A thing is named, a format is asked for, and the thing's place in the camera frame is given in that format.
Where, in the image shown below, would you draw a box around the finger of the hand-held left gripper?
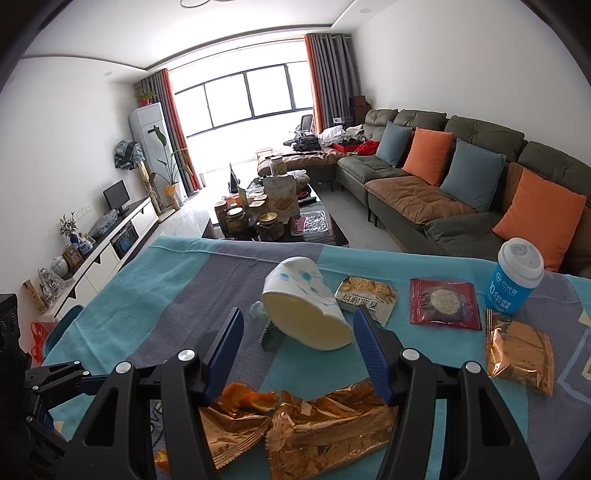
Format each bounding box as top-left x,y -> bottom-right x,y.
25,360 -> 110,403

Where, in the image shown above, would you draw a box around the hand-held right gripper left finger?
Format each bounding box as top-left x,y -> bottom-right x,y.
54,308 -> 245,480

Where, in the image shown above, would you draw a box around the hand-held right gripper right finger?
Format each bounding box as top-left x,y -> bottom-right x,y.
353,305 -> 540,480

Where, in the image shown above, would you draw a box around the green clear plastic wrapper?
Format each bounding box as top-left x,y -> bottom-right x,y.
249,301 -> 284,352

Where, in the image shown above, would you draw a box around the white paper bowl blue dots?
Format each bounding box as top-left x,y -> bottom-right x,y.
262,257 -> 355,352

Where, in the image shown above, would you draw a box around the gold foil wrapper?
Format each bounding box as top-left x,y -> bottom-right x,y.
265,381 -> 400,480
198,397 -> 278,472
485,309 -> 555,397

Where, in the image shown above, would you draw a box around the red plastic bag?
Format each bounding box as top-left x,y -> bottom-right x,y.
31,322 -> 51,363

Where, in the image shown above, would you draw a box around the cracker snack wrapper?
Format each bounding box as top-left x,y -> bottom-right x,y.
334,275 -> 399,326

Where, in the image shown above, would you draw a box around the teal printed blanket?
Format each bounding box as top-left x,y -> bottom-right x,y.
41,235 -> 591,480

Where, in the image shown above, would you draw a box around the yellow cardboard box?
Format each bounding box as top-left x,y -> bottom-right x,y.
22,279 -> 47,315

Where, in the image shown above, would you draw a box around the red snack wrapper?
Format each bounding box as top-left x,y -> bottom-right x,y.
410,278 -> 483,330

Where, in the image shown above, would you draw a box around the ship model in clear case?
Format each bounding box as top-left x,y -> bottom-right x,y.
37,267 -> 65,310

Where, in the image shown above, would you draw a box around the dark glass coffee table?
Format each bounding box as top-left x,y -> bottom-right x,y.
201,182 -> 349,245

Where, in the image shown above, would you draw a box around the white TV cabinet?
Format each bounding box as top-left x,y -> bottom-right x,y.
21,196 -> 160,324

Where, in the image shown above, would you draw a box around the group of glass jars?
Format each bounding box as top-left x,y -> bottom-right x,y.
215,196 -> 289,243

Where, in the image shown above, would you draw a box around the clear plastic tray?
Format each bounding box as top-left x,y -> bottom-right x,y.
300,210 -> 335,243

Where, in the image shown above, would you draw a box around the vase with branches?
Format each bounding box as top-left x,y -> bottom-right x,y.
59,212 -> 81,245

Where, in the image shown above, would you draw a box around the plastic wrapped bundle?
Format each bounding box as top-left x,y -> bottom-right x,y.
90,210 -> 118,236

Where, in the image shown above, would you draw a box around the blue paper cup white lid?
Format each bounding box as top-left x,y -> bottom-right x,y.
484,237 -> 546,317

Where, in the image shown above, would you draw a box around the brown sofa seat pad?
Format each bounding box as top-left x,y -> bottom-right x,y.
367,176 -> 476,227

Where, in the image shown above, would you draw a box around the kraft snack bag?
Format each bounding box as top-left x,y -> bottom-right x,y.
262,175 -> 301,222

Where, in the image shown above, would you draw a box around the tall leafy potted plant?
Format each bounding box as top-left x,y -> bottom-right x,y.
148,124 -> 195,210

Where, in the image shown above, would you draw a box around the black monitor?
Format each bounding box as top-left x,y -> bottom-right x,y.
102,180 -> 132,215

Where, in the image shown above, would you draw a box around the orange cushion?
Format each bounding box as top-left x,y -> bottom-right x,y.
402,128 -> 454,186
492,167 -> 587,273

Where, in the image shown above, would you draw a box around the blue cushion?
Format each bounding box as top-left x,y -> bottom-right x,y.
440,138 -> 507,213
375,121 -> 413,168

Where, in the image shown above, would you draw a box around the white clothes pile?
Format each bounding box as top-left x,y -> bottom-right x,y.
318,124 -> 365,144

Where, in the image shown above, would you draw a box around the covered standing fan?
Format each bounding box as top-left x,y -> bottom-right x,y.
113,138 -> 160,213

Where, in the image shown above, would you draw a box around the white standing air conditioner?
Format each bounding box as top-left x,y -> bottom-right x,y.
128,102 -> 178,204

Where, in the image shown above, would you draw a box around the black office chair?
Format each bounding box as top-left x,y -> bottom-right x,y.
284,114 -> 315,144

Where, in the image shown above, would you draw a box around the grey and orange curtain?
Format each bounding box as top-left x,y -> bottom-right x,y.
304,33 -> 361,127
139,68 -> 204,197

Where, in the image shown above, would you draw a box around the brown stacked boxes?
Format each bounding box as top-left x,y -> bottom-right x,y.
348,95 -> 372,123

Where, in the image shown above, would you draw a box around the green sectional sofa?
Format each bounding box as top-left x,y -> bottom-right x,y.
256,108 -> 591,278

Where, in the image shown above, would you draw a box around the large window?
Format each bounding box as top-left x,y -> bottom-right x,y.
166,46 -> 319,185

